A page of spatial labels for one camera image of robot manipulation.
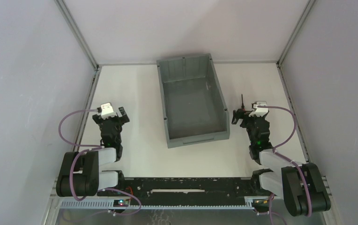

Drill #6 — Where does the red black screwdriver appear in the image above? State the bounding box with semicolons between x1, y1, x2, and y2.
241;94;245;111

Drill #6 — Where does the purple cable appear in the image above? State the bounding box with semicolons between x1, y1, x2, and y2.
58;108;142;217
253;105;313;225

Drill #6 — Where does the aluminium frame post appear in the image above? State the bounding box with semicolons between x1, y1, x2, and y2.
276;0;318;67
54;0;99;70

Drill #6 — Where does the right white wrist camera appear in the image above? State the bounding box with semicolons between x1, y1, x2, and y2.
248;101;269;117

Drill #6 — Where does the grey slotted cable duct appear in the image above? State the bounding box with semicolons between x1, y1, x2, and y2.
60;199;254;210

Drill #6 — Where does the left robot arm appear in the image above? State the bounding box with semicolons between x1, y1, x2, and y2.
56;103;130;201

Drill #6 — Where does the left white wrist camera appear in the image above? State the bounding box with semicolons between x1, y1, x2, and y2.
97;102;117;119

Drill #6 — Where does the grey plastic storage bin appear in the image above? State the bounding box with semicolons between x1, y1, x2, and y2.
157;53;230;148

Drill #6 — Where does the right aluminium frame post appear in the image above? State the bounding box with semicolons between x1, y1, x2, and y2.
276;0;318;67

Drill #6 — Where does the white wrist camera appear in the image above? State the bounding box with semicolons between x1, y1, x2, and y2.
97;102;117;119
248;101;269;117

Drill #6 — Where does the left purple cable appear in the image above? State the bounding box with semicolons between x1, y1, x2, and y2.
58;108;142;217

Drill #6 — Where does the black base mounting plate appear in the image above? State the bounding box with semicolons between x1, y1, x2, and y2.
97;177;270;205

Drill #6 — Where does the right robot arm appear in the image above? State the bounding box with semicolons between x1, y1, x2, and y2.
231;105;331;217

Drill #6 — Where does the left aluminium frame post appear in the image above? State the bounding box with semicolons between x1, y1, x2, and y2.
54;0;99;70

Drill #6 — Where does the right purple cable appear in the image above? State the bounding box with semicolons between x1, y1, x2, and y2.
253;105;313;225

